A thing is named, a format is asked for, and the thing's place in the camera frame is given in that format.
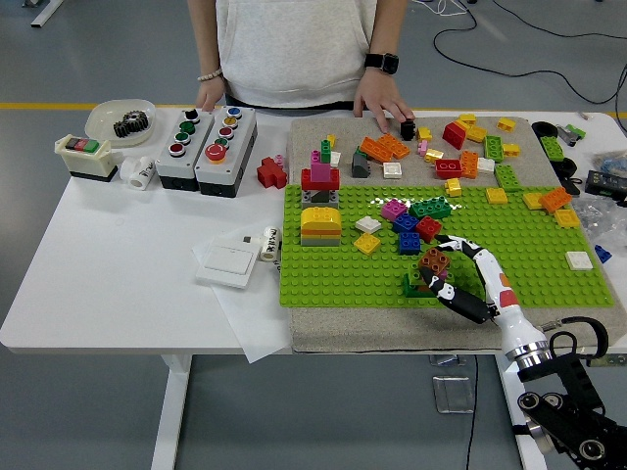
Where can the person's right hand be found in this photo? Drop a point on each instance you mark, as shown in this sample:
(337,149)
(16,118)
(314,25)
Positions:
(210,95)

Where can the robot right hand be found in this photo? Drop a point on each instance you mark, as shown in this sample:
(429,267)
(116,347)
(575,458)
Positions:
(514,318)

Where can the person's left hand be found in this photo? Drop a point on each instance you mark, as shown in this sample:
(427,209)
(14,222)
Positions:
(379,93)

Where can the black toy brick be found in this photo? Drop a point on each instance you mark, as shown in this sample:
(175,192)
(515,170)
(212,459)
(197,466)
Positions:
(409,132)

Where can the brown toy brick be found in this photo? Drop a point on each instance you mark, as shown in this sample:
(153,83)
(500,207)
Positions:
(435,259)

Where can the person's left forearm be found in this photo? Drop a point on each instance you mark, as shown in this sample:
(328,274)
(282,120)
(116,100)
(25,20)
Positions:
(389,27)

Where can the person's right forearm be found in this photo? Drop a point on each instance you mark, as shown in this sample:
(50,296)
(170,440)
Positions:
(206,34)

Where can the orange long toy brick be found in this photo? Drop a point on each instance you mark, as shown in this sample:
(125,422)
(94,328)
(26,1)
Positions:
(396,145)
(373,149)

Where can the small yellow toy brick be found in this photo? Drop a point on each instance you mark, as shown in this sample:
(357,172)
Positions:
(332,140)
(425,134)

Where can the small pink toy brick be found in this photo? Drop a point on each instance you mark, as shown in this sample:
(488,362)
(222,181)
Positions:
(279,159)
(422,148)

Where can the dark grey sloped toy brick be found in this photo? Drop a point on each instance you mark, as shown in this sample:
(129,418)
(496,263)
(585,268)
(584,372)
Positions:
(360,167)

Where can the white square toy tile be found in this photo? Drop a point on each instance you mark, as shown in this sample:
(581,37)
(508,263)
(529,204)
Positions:
(579,260)
(393,170)

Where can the small white toy brick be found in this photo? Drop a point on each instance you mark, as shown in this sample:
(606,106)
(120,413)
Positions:
(335,157)

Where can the shiny yellow toy brick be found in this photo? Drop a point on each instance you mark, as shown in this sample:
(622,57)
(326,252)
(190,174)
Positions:
(433,155)

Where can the large red sloped toy brick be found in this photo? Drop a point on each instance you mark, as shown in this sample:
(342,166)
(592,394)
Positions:
(454,134)

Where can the red cross-shaped toy brick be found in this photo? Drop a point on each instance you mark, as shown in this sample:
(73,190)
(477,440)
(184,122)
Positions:
(269,172)

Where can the tall pink toy brick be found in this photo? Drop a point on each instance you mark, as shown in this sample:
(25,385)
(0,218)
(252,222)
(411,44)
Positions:
(321,172)

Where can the red toy brick with circles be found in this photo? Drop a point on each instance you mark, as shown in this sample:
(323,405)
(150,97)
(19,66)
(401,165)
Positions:
(448,169)

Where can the yellow-orange toy brick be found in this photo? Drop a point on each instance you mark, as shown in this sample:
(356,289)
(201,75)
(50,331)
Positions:
(476,133)

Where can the small light green toy brick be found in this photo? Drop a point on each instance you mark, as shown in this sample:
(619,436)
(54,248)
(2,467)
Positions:
(414,275)

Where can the small blue toy brick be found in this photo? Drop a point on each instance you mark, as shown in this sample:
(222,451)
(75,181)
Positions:
(602,253)

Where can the wide red toy brick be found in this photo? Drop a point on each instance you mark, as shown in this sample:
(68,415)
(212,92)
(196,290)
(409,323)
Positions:
(309,180)

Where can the yellow square toy tile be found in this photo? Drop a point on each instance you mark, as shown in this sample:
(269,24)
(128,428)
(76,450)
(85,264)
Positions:
(567,218)

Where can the red square toy brick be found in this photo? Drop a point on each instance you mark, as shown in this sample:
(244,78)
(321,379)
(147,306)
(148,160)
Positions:
(428,227)

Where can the grey toy brick base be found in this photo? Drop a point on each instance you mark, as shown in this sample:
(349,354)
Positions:
(308,197)

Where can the dark green long toy brick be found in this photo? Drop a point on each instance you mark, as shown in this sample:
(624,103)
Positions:
(431,208)

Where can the white flat toy brick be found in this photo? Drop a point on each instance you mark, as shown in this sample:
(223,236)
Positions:
(368,224)

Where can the yellow domed toy brick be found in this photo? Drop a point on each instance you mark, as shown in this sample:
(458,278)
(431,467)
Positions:
(321,216)

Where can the orange flat toy brick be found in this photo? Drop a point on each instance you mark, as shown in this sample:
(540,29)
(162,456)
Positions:
(321,230)

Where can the yellow flat toy brick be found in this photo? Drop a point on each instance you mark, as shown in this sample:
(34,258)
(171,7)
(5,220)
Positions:
(367,243)

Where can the grey flat toy brick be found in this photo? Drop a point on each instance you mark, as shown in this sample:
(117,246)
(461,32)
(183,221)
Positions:
(321,240)

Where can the green toy baseplate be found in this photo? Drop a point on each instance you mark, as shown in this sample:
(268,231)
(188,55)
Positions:
(343,274)

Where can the black wristwatch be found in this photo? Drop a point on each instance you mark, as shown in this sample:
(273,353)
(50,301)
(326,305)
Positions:
(382,62)

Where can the grey four-button control box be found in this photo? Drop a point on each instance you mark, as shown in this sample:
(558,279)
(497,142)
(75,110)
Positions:
(193,152)

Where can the grey emergency-stop control box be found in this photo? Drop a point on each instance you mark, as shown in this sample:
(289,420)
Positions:
(240,147)

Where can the small metal floor plate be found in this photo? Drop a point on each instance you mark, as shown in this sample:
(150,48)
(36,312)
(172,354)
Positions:
(446,360)

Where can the black metal gear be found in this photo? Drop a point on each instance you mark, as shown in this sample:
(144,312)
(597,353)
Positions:
(131,124)

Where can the person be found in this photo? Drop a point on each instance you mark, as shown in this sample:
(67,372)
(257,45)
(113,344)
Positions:
(294,49)

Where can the table control panel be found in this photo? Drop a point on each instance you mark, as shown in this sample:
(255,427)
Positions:
(601,361)

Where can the metal floor outlet plate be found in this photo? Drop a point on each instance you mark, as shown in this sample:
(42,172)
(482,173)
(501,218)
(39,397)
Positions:
(453,394)

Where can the white table leg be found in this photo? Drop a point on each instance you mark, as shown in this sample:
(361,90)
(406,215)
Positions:
(171,416)
(514,416)

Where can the white pipe tee fitting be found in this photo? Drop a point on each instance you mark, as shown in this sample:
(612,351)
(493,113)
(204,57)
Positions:
(139,173)

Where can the translucent white bowl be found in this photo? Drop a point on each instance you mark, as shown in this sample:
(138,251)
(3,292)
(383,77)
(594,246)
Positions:
(100,117)

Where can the grey-brown mat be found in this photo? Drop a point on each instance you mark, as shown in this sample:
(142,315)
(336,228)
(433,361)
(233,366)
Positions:
(392,333)

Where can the black flat part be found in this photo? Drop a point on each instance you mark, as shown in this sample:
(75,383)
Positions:
(572,186)

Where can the white printed cylinder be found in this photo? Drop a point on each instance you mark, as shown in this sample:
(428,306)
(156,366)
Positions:
(268,245)

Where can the black electronic device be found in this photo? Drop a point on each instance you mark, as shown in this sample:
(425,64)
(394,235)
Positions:
(605,182)

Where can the clear bag of blue parts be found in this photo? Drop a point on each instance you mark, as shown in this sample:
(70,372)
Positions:
(612,161)

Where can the grey and green small tool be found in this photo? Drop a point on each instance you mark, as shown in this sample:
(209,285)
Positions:
(570,133)

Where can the white paper sheet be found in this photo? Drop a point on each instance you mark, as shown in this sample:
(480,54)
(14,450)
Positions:
(255,333)

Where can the dark green toy frame brick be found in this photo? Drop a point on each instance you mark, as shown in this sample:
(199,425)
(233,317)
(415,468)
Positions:
(407,292)

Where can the cream switch box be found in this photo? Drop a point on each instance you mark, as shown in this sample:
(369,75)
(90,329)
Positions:
(85,161)

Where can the white wall switch plate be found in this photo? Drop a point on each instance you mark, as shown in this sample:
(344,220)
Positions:
(227,264)

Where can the white metal frame foot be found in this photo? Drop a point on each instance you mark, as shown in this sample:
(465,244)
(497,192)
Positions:
(46,12)

